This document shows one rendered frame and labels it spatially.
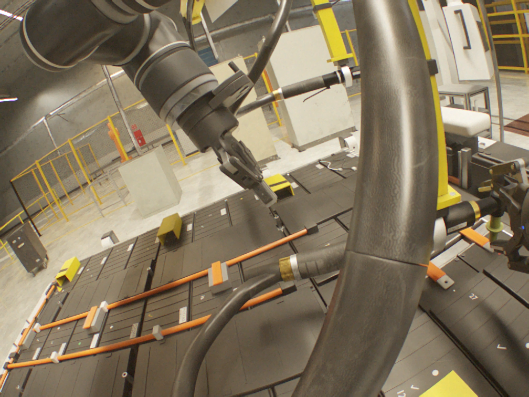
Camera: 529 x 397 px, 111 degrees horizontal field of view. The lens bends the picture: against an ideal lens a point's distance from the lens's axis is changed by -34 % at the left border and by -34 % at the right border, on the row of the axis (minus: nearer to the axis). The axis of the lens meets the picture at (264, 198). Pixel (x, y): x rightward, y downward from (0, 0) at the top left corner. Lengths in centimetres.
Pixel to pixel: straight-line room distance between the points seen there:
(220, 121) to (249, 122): 435
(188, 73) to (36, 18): 22
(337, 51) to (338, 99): 418
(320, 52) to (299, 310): 478
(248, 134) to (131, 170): 211
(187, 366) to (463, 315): 43
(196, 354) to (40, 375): 59
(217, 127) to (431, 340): 45
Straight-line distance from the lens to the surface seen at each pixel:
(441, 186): 43
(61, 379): 80
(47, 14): 34
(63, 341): 94
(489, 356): 47
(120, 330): 77
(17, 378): 101
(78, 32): 33
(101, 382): 68
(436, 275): 56
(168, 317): 69
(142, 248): 111
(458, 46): 321
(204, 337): 42
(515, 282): 57
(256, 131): 477
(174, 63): 40
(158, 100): 40
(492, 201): 55
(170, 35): 44
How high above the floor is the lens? 140
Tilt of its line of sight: 23 degrees down
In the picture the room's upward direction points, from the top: 21 degrees counter-clockwise
